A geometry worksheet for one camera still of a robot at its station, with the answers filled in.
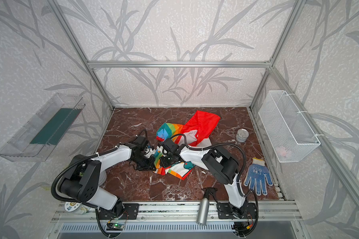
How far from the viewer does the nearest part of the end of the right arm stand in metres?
0.69

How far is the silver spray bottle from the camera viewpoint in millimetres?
702

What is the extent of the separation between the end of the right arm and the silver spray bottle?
0.78 feet
